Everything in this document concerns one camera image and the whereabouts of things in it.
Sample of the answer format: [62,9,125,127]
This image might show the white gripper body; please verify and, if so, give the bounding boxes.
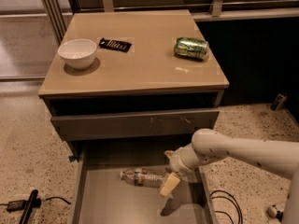
[169,148,192,176]

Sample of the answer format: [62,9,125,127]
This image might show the clear plastic water bottle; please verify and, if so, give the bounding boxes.
[121,168,166,189]

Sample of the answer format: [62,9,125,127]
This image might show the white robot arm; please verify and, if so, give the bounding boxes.
[160,129,299,224]

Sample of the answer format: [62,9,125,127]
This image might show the grey top drawer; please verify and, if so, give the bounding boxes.
[51,108,219,141]

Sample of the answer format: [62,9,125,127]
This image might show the grey open middle drawer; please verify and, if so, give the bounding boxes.
[67,140,218,224]

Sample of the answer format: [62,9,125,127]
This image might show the grey drawer cabinet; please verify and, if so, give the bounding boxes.
[39,10,229,156]

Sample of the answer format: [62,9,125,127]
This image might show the blue tape piece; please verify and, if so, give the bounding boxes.
[68,155,77,162]

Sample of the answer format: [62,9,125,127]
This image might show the white power strip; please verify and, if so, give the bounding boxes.
[267,204,284,221]

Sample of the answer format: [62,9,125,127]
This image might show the green soda can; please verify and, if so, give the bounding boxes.
[174,37,209,60]

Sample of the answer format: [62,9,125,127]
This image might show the black snack packet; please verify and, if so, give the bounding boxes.
[99,38,132,52]

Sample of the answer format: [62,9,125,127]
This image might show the white ceramic bowl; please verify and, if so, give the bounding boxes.
[58,39,97,70]

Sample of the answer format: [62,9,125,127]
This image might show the black bar device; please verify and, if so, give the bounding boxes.
[19,189,41,224]

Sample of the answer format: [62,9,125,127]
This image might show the black power adapter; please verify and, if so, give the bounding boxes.
[7,200,26,212]

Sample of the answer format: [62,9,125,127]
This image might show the black cable loop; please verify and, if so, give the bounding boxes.
[209,189,244,224]

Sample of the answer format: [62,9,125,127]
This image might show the metal railing frame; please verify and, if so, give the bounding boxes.
[41,0,299,40]

